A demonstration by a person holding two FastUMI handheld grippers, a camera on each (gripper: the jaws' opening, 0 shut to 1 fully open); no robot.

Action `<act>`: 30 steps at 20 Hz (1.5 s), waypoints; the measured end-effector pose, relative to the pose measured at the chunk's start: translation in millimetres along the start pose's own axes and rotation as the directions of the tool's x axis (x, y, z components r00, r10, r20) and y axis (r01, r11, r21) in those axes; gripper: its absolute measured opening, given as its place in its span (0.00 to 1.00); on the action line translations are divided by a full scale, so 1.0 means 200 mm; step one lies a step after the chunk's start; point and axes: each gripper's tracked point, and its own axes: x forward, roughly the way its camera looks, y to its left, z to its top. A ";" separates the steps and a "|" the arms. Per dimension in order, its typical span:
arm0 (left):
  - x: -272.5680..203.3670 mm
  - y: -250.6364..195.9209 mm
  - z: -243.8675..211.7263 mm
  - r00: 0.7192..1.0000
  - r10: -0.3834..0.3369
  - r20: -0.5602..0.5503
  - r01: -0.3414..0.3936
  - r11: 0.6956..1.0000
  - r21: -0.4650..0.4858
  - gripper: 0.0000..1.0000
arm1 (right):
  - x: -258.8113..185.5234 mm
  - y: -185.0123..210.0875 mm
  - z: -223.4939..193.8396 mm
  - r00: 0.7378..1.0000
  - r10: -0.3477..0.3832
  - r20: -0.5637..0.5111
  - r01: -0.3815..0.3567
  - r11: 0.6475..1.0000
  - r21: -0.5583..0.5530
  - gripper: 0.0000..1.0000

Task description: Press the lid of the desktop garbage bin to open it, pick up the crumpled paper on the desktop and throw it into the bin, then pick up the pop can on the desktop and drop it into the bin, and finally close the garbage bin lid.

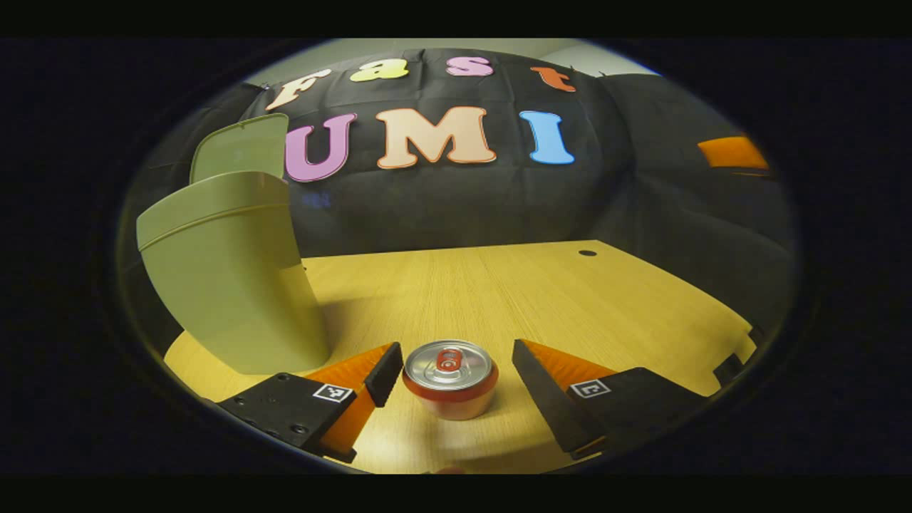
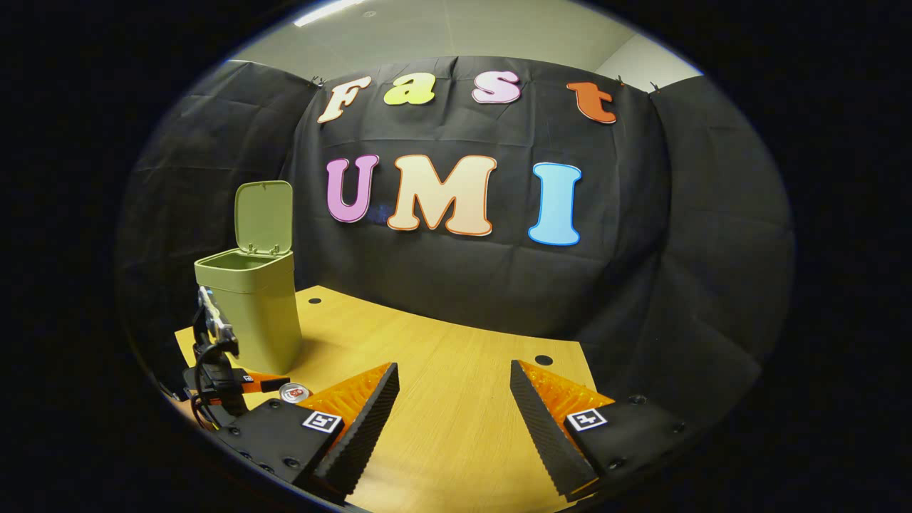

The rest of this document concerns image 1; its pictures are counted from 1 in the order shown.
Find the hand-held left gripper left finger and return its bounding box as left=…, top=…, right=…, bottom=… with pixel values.
left=216, top=342, right=405, bottom=464

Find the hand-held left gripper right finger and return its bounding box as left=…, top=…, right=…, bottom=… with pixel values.
left=512, top=339, right=713, bottom=460

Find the red pop can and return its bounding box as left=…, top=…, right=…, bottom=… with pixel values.
left=402, top=339, right=499, bottom=421

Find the green desktop garbage bin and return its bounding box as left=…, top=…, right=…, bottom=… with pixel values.
left=135, top=113, right=332, bottom=376

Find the black backdrop cloth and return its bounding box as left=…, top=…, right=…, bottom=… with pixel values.
left=118, top=48, right=799, bottom=343

